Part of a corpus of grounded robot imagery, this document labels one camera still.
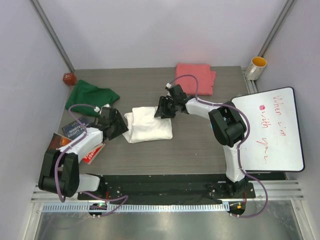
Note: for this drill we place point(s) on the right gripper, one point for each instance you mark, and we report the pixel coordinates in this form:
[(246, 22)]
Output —
[(160, 111)]

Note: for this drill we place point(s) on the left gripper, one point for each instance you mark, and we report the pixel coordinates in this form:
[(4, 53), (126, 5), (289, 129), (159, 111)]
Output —
[(121, 127)]

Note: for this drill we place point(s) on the white t shirt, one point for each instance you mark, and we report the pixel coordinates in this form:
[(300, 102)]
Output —
[(144, 127)]

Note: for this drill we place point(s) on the white whiteboard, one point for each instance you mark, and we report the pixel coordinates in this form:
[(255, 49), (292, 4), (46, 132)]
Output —
[(274, 142)]

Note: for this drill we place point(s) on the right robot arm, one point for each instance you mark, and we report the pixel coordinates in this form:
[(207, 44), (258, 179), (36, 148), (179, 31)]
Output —
[(228, 128)]

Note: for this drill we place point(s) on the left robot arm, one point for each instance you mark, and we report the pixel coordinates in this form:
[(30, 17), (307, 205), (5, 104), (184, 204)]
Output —
[(60, 172)]

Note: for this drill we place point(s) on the red white book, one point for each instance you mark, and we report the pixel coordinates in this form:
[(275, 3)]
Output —
[(90, 156)]

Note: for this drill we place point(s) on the blue book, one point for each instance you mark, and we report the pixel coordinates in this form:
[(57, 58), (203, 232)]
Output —
[(72, 130)]

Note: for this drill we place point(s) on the green t shirt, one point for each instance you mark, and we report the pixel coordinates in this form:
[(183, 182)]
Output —
[(89, 94)]

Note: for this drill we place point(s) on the folded pink t shirt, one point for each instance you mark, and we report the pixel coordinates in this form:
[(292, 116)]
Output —
[(205, 77)]

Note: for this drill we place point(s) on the brown orange book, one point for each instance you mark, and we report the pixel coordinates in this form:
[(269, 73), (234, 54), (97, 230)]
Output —
[(58, 141)]

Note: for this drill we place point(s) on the red cube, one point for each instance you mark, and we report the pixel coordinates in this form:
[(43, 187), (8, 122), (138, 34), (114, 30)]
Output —
[(69, 79)]

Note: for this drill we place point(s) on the yellow white mug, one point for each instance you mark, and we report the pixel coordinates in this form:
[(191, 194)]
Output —
[(255, 68)]

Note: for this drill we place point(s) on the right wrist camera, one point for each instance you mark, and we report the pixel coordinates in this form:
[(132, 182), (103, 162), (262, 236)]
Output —
[(176, 93)]

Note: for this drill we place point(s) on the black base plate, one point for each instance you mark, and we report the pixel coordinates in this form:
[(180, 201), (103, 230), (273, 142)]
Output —
[(171, 189)]

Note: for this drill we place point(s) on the aluminium rail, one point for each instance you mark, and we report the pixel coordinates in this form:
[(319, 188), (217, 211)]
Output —
[(277, 190)]

